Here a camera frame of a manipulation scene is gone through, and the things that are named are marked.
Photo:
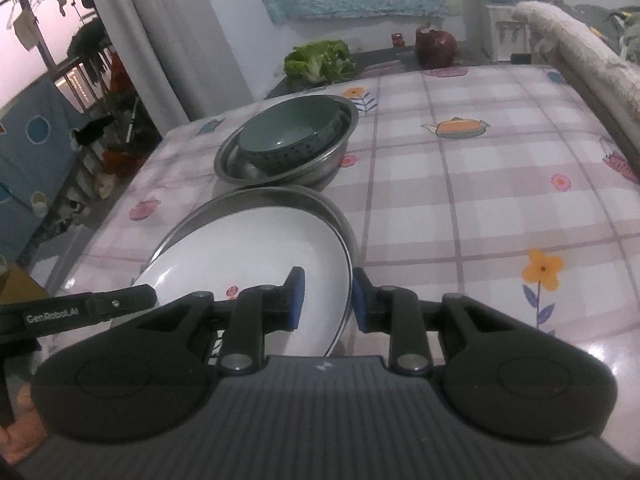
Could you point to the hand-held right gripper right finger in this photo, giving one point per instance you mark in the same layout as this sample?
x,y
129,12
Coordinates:
x,y
361,300

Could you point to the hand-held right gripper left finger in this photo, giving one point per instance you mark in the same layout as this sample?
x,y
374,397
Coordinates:
x,y
296,300

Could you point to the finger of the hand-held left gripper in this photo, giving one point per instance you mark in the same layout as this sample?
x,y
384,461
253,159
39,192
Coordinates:
x,y
122,301

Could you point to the white ceramic plate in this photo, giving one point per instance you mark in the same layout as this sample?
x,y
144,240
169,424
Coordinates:
x,y
250,250

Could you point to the large steel plate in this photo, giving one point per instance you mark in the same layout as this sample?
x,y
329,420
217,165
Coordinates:
x,y
320,205

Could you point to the wide deep steel bowl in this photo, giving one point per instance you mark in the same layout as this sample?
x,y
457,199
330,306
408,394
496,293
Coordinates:
x,y
280,175

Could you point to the green ceramic bowl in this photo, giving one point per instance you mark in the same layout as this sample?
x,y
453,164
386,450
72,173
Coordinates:
x,y
285,140

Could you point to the red cloth item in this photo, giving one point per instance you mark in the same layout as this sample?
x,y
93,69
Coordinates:
x,y
120,161

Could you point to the checked floral tablecloth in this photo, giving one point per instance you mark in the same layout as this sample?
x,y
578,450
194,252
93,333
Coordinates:
x,y
450,185

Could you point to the blue circle-print sheet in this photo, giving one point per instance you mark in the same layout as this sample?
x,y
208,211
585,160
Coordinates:
x,y
35,160

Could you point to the black cloth item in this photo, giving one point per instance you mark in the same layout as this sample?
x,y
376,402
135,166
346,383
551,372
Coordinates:
x,y
95,130

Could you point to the metal balcony railing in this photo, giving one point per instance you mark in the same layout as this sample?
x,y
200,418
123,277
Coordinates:
x,y
75,80

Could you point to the orange hanging cloth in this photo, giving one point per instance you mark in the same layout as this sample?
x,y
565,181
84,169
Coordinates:
x,y
120,72

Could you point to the green lettuce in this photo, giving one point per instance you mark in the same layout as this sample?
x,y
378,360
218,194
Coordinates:
x,y
320,62

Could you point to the dark side table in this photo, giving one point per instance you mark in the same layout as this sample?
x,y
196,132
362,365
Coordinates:
x,y
380,60

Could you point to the small red jar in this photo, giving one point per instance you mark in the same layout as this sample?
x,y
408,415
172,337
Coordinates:
x,y
397,40

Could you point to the red onion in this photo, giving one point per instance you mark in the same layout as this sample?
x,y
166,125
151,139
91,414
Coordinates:
x,y
436,47

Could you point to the white curtain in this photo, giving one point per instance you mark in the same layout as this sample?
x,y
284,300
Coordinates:
x,y
170,35

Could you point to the white cabinet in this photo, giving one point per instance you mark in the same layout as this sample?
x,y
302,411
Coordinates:
x,y
505,35

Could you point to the white frayed blanket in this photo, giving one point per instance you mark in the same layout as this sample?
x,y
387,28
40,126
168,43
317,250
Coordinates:
x,y
585,55

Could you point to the grey bed blanket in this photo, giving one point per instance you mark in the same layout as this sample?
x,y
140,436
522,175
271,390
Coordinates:
x,y
615,25

